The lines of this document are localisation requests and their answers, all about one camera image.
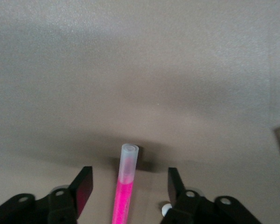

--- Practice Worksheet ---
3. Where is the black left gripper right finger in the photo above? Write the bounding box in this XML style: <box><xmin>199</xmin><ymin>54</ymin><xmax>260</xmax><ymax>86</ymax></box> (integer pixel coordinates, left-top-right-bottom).
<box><xmin>160</xmin><ymin>167</ymin><xmax>262</xmax><ymax>224</ymax></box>

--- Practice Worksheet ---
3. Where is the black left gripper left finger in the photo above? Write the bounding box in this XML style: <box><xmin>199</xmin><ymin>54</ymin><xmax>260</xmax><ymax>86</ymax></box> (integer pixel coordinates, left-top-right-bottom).
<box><xmin>0</xmin><ymin>166</ymin><xmax>94</xmax><ymax>224</ymax></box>

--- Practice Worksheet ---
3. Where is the pink marker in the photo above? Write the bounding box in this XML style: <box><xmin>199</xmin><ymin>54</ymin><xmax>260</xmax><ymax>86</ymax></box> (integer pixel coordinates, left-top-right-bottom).
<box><xmin>111</xmin><ymin>143</ymin><xmax>140</xmax><ymax>224</ymax></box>

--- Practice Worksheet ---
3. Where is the brown table mat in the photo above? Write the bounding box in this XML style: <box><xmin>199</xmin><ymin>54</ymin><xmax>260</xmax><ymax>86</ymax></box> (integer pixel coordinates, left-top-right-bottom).
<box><xmin>0</xmin><ymin>0</ymin><xmax>280</xmax><ymax>224</ymax></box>

